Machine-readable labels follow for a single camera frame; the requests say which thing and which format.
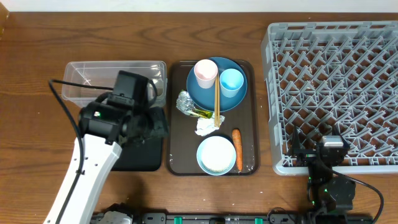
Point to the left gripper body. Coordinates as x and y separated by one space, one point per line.
150 126

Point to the white tissue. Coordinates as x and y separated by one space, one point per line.
205 126

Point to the foil snack wrapper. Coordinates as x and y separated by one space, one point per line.
185 104

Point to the right wooden chopstick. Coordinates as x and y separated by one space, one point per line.
219 100

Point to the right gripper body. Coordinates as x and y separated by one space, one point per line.
308 155

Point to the black plastic tray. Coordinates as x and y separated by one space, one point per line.
139 157

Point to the grey dishwasher rack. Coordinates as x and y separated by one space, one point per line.
325 75

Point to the light blue cup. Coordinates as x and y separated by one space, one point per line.
231 81

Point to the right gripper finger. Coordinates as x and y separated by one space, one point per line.
339 132
295 139

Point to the brown serving tray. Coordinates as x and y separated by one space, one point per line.
184 142

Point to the wooden chopstick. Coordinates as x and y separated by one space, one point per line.
219 100
216 103

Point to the pink cup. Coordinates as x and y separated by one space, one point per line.
205 72

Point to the blue plate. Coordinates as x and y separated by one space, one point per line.
205 98

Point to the clear plastic bin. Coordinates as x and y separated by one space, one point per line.
104 73

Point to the orange carrot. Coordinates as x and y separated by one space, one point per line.
237 141

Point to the light blue rice bowl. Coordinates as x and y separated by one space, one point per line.
216 155

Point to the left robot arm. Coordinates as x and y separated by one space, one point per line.
110 137

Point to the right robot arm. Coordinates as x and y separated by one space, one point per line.
331 194

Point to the left wooden chopstick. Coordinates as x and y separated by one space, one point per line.
216 103

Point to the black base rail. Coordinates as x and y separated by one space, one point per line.
114 217

